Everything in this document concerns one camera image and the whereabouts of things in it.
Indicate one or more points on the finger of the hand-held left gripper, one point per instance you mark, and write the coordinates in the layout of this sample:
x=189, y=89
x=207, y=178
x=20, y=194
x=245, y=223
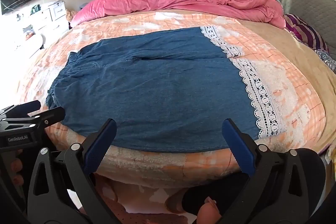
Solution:
x=26, y=107
x=52, y=115

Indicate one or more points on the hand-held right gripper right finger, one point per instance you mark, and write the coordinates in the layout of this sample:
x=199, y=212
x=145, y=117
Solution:
x=239, y=148

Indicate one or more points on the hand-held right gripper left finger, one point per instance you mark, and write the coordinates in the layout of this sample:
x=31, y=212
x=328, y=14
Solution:
x=101, y=140

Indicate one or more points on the blue denim garment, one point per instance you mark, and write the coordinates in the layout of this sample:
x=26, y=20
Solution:
x=157, y=87

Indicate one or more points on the person's left hand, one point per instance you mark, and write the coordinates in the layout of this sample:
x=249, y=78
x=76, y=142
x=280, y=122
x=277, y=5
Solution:
x=16, y=169

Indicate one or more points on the orange white plush blanket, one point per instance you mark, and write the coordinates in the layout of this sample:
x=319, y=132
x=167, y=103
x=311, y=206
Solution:
x=288, y=77

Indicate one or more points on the white dresser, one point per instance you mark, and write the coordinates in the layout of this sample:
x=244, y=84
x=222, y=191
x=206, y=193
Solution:
x=56, y=12

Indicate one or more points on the brown woven basket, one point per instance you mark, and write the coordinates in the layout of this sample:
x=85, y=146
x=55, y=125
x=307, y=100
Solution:
x=71, y=15

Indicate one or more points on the beige bed sheet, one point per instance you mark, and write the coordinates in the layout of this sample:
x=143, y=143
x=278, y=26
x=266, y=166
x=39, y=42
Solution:
x=302, y=61

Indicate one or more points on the blue white patterned pillow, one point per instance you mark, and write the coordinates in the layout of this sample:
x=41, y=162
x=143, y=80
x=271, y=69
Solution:
x=326, y=58

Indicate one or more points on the purple striped pillow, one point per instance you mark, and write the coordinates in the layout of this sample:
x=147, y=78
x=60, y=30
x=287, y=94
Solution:
x=304, y=32

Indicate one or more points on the grey quilted headboard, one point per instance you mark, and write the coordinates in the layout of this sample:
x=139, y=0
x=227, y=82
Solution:
x=302, y=1

